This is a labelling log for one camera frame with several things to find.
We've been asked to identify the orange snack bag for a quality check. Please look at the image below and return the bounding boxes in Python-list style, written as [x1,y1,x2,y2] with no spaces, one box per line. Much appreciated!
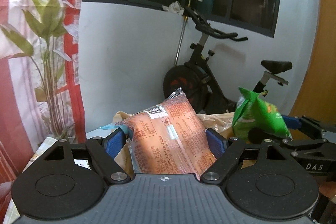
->
[116,88,216,177]

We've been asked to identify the wooden door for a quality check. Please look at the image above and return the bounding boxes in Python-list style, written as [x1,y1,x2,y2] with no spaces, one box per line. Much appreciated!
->
[291,0,335,124]

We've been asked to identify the black exercise bike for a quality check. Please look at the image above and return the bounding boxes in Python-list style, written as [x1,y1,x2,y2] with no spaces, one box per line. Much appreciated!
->
[162,4,293,115]

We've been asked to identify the green snack bag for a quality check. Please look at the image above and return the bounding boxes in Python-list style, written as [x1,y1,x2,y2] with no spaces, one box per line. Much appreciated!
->
[232,87,292,140]

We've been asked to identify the brown cardboard box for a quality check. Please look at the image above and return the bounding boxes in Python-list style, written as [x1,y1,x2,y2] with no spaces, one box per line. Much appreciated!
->
[113,111,234,177]

